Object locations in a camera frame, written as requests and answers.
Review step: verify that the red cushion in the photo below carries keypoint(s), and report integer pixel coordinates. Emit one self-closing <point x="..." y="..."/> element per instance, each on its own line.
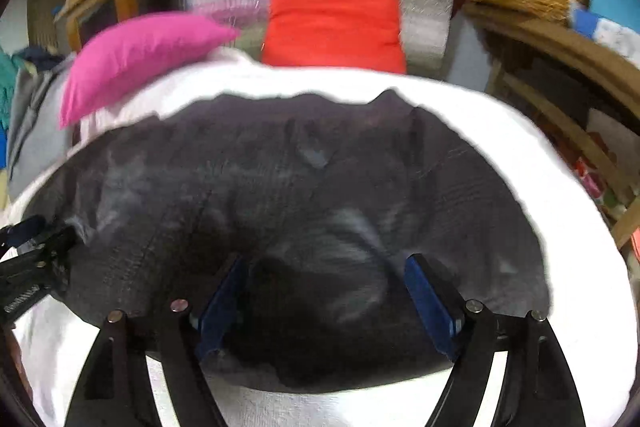
<point x="334" y="24"/>

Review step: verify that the pink cushion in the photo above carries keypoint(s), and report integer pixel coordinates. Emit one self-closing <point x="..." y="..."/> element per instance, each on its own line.
<point x="135" y="57"/>

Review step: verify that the teal cloth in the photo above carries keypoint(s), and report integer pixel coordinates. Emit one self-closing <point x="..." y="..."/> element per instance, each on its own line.
<point x="6" y="82"/>

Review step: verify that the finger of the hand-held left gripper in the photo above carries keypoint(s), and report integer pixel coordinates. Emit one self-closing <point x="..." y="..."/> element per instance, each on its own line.
<point x="47" y="239"/>

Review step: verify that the light grey hooded garment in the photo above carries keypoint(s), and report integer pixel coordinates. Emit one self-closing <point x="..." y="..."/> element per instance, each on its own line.
<point x="35" y="132"/>

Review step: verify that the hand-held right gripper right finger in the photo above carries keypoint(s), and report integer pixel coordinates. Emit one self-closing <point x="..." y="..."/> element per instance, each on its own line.
<point x="430" y="307"/>

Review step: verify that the pale fluffy blanket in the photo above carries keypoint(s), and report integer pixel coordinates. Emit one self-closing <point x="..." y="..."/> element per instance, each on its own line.
<point x="550" y="217"/>

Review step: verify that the wooden shelf rack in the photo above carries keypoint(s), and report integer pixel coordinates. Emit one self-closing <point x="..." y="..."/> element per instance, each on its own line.
<point x="560" y="72"/>

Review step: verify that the white patterned cloth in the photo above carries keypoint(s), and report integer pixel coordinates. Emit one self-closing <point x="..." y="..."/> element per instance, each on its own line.
<point x="607" y="34"/>

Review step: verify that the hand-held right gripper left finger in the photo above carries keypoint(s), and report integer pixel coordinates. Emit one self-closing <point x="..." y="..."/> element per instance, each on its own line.
<point x="220" y="312"/>

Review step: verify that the dark grey jacket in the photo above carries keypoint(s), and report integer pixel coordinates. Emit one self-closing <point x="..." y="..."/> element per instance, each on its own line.
<point x="280" y="217"/>

